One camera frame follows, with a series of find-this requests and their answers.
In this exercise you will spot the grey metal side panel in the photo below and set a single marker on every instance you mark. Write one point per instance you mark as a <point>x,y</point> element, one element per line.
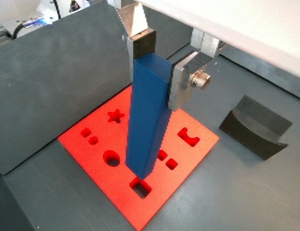
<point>59,71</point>

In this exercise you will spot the dark grey curved block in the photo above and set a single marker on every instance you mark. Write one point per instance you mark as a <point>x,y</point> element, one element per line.
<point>256,127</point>

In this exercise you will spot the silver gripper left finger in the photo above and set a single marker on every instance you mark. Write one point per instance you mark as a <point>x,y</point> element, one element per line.
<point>139,35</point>

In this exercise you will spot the blue rectangular bar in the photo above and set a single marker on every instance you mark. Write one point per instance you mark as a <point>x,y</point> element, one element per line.
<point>150,112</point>

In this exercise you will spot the white machine frame with cable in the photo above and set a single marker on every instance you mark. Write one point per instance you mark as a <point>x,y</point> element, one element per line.
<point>23,16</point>

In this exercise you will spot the red shape sorter board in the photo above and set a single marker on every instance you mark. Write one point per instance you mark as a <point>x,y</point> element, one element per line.
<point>97,142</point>

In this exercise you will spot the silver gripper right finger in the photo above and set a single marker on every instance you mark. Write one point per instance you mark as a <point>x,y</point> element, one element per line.
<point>189,72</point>

